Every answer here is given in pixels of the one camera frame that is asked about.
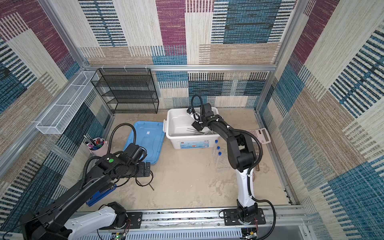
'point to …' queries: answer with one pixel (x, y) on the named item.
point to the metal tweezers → (195, 131)
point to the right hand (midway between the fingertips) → (198, 120)
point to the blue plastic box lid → (150, 136)
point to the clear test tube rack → (221, 159)
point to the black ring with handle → (149, 183)
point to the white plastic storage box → (181, 134)
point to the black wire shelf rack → (127, 90)
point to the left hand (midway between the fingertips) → (142, 168)
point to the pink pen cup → (98, 146)
